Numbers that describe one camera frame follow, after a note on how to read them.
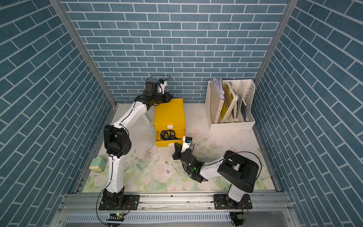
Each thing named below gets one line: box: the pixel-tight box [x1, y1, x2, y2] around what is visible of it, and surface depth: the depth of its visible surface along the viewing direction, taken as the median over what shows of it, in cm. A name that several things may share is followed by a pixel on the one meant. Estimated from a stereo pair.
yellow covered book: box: [220, 81, 239, 121], surface depth 95 cm
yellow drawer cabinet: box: [154, 98, 186, 148], surface depth 86 cm
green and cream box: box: [89, 157, 107, 173], surface depth 82 cm
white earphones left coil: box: [162, 161, 178, 176], surface depth 87 cm
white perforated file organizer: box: [205, 78, 257, 131], surface depth 101 cm
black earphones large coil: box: [159, 129, 179, 141], surface depth 93 cm
